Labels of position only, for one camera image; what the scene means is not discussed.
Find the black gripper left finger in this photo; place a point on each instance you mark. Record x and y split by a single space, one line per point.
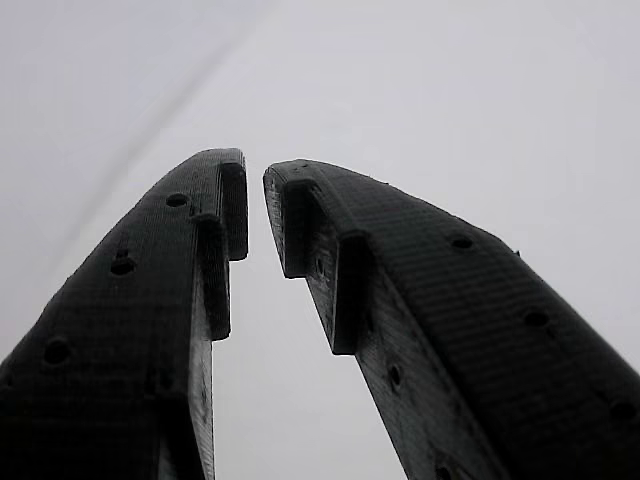
125 325

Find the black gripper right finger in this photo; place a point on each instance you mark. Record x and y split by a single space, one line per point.
475 325

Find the white paper sheet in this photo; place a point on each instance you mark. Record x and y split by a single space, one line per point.
60 75
450 100

